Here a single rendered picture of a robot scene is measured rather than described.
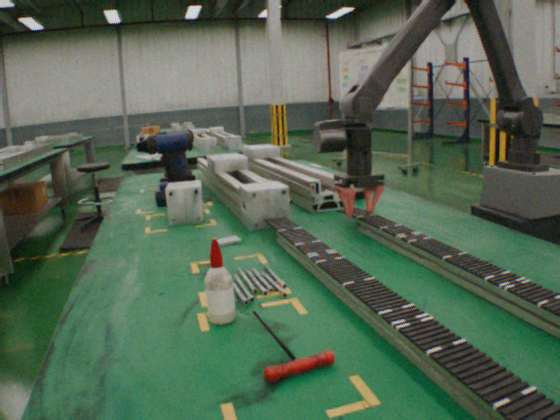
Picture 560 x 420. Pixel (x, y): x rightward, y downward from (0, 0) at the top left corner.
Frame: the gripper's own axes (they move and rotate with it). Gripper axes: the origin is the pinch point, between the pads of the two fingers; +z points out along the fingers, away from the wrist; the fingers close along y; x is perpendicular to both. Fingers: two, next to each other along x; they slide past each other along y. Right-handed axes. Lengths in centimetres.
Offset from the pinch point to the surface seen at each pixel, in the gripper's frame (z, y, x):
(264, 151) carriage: -7, 1, -75
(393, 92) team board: -37, -321, -484
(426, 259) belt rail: 1.9, 1.4, 27.8
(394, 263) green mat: 3.0, 5.8, 24.2
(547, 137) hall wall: 52, -769, -549
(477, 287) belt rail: 1.8, 1.9, 41.5
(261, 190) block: -6.0, 20.6, -8.7
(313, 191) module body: -2.4, 4.1, -17.6
